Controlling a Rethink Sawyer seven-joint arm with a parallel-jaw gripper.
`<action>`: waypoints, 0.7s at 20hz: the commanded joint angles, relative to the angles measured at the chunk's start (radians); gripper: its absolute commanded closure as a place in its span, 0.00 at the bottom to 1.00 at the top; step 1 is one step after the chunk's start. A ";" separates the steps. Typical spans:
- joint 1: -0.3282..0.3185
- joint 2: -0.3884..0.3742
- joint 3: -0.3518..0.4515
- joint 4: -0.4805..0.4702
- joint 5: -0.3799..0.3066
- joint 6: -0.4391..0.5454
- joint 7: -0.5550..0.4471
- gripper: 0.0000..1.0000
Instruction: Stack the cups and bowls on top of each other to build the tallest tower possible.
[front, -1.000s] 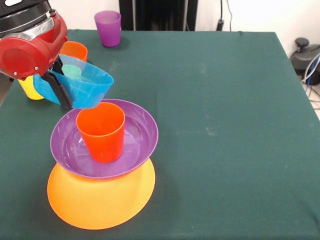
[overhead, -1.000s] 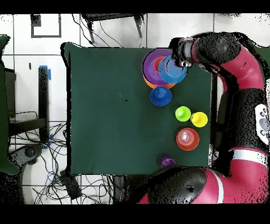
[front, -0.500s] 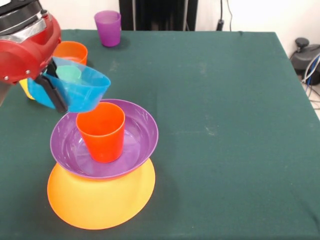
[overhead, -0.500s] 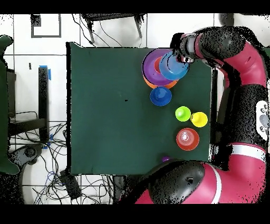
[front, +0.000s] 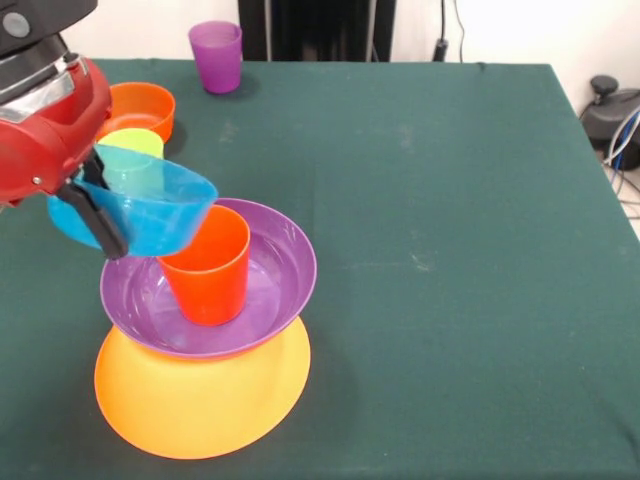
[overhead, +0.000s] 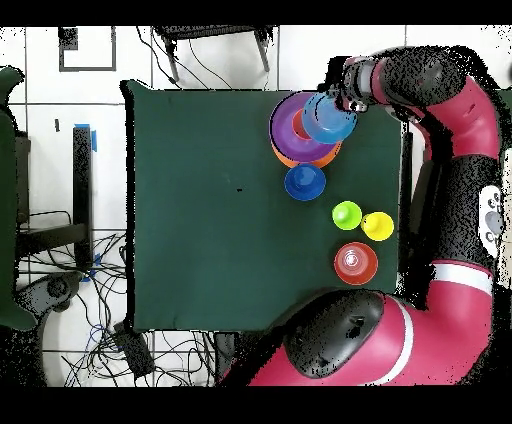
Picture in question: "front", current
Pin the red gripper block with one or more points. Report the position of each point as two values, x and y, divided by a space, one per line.
45 145

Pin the dark green tablecloth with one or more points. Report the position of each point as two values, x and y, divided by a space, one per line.
500 300

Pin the purple plastic bowl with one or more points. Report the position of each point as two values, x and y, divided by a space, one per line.
285 270

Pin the purple plastic cup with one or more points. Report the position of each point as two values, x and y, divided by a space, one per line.
217 60

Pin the green plastic cup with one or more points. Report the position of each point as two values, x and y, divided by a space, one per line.
137 140

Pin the red plastic cup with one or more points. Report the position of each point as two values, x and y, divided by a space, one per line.
210 290

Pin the large yellow plastic bowl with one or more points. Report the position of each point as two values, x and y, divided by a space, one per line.
200 410

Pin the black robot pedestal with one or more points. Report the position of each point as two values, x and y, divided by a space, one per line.
320 30

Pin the light blue plastic bowl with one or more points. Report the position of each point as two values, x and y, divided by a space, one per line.
165 220

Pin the orange-red plastic bowl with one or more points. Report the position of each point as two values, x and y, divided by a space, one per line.
145 105

